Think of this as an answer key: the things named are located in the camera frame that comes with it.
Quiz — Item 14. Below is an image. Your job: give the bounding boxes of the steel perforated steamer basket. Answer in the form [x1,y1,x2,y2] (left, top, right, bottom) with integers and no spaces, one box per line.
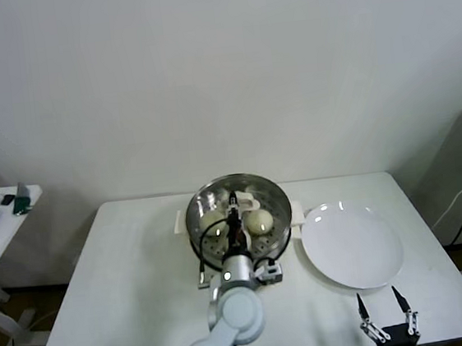
[169,167,310,279]

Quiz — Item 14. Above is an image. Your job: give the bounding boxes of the white round plate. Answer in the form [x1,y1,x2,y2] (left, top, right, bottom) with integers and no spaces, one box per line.
[298,194,409,297]

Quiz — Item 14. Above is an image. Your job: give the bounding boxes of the white side table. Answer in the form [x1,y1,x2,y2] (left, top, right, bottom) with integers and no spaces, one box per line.
[0,182,58,330]

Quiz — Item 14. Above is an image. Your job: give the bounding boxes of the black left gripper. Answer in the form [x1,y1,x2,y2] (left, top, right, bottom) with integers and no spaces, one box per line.
[219,191,250,259]

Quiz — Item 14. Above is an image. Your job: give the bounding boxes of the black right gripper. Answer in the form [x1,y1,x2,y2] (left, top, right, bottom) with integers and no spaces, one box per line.
[353,284,423,346]

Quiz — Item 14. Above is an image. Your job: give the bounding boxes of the green and grey tool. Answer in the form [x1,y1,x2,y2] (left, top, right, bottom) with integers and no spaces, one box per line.
[10,180,36,216]

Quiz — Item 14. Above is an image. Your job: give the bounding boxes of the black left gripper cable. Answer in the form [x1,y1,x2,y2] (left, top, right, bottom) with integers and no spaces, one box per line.
[190,218,238,292]

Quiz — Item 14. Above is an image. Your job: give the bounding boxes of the white steamed baozi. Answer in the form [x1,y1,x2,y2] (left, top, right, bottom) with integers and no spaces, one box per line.
[197,210,229,240]
[244,209,275,238]

